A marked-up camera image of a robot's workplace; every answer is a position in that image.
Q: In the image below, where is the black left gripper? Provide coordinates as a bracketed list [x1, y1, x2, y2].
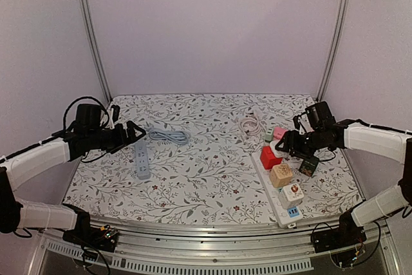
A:
[88, 120, 146, 155]

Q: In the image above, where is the white plug adapter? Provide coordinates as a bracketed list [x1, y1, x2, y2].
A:
[269, 140, 285, 158]

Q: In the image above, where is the red cube socket adapter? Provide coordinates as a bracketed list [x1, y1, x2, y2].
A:
[260, 146, 283, 170]

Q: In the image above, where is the dark green cube socket adapter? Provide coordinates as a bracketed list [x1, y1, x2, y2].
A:
[298, 156, 319, 177]

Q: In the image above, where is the white cube adapter red flower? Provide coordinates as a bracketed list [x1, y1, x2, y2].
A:
[279, 183, 304, 209]

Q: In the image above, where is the long white power strip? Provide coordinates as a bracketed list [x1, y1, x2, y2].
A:
[251, 153, 303, 229]

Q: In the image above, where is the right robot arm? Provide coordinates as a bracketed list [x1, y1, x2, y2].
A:
[275, 119, 411, 252]

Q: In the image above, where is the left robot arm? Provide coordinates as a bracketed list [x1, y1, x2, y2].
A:
[1, 121, 146, 251]

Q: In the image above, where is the pink flat plug adapter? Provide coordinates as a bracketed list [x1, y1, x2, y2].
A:
[273, 127, 288, 140]

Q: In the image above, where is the green usb plug adapter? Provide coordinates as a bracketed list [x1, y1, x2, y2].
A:
[264, 128, 274, 143]

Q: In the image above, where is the beige cube socket adapter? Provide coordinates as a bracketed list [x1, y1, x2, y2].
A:
[269, 164, 293, 188]

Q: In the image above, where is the floral patterned table mat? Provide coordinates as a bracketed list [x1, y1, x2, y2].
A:
[66, 93, 361, 226]

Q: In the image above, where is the pink coiled power cable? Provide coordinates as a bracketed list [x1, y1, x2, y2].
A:
[239, 109, 268, 137]

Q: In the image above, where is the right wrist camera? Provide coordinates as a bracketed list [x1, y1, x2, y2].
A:
[293, 101, 336, 133]

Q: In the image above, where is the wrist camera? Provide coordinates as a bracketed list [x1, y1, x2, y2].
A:
[293, 101, 336, 133]
[75, 104, 120, 130]

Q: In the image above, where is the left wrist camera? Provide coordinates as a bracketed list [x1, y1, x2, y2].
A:
[75, 104, 120, 130]

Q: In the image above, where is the light blue power cable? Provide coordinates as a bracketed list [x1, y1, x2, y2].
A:
[143, 123, 191, 146]

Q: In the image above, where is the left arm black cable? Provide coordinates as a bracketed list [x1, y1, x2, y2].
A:
[0, 97, 109, 160]

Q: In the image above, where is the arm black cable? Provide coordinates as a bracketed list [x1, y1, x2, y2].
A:
[353, 119, 412, 137]
[0, 97, 109, 160]

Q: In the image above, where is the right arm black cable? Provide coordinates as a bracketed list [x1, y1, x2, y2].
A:
[353, 119, 412, 137]

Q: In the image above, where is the aluminium front rail base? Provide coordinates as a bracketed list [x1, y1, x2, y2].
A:
[28, 216, 402, 274]

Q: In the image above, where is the left aluminium frame post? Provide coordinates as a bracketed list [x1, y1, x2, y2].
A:
[79, 0, 113, 103]

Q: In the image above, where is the aluminium frame post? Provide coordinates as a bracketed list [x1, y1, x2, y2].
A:
[315, 0, 349, 102]
[79, 0, 113, 103]

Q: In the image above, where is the right aluminium frame post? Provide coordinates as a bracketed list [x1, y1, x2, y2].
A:
[315, 0, 349, 102]

